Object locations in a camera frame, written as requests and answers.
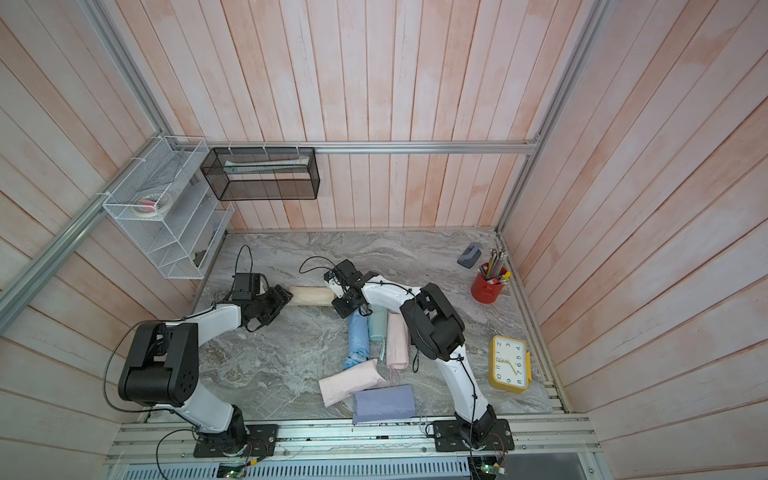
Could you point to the small pink umbrella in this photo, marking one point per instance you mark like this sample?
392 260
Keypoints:
397 343

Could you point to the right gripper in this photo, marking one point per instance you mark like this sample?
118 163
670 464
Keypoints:
343 312

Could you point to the tape roll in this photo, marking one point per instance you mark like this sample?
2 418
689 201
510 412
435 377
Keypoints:
152 205

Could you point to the white wire shelf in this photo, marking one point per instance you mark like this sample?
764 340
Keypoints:
181 244

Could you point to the beige umbrella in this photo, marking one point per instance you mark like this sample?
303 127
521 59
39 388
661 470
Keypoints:
311 296

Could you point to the black mesh basket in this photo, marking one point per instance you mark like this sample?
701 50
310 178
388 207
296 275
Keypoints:
262 173

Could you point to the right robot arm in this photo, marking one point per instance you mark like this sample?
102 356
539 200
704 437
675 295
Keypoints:
436 330

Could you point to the red pencil cup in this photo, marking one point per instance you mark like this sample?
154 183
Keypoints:
491 278

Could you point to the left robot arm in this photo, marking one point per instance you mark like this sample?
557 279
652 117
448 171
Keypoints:
161 370

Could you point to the large pink umbrella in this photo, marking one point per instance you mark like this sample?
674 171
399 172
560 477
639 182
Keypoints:
340 386

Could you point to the blue umbrella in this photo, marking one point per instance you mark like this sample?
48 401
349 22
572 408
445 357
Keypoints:
358 340

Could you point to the grey stapler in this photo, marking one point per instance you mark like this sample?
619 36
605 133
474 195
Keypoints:
470 255

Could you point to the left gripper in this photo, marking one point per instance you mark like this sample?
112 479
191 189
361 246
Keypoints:
280 297

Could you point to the yellow alarm clock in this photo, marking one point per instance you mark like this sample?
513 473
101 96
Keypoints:
509 365

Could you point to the mint green umbrella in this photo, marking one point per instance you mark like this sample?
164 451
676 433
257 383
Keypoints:
378 325

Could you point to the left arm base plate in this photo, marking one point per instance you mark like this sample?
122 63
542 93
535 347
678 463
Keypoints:
254 440

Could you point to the black umbrella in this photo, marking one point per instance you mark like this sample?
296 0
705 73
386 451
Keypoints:
415 363

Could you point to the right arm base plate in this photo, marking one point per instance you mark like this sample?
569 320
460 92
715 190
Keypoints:
456 435

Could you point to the lavender umbrella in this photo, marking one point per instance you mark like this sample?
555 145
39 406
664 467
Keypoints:
384 404

